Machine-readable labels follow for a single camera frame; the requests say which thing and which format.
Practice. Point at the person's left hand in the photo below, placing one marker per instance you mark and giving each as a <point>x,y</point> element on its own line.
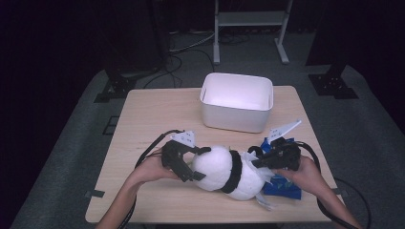
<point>149,170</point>

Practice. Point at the panda plush toy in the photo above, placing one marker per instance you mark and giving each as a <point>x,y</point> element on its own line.
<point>213,168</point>

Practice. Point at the white plastic bin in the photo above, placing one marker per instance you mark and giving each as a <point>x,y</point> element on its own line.
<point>235,117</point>

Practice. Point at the blue wet wipes packet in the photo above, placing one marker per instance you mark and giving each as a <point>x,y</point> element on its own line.
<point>283,191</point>

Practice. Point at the white metal stand frame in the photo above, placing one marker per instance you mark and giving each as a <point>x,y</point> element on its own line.
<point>251,18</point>

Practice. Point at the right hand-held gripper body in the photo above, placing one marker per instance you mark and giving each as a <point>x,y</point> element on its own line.
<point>285,156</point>

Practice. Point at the white wet wipe sheet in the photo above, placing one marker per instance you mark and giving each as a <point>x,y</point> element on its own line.
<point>251,158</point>

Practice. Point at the black stand base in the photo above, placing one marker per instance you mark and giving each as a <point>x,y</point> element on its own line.
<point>117,87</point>
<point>332,86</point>

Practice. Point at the person's right hand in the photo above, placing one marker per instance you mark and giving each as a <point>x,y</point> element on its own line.
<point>305,176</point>

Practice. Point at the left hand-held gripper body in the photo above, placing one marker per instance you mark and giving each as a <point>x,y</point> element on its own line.
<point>172,156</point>

